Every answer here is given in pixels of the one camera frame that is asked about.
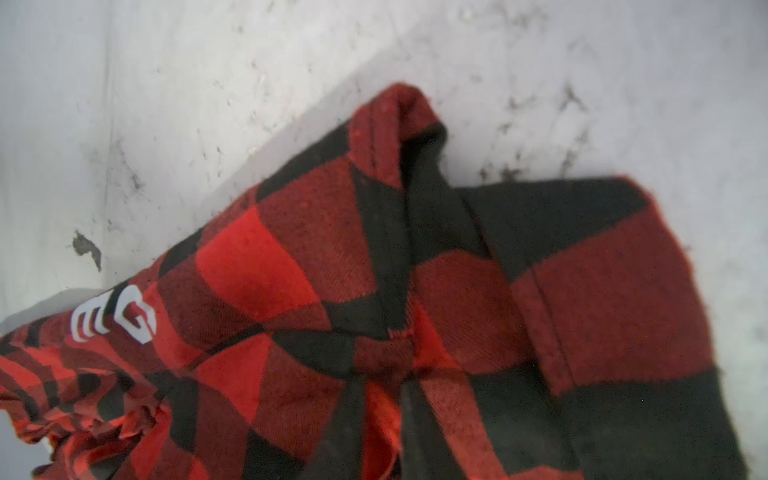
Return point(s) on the red black plaid shirt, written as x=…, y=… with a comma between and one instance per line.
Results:
x=355, y=317

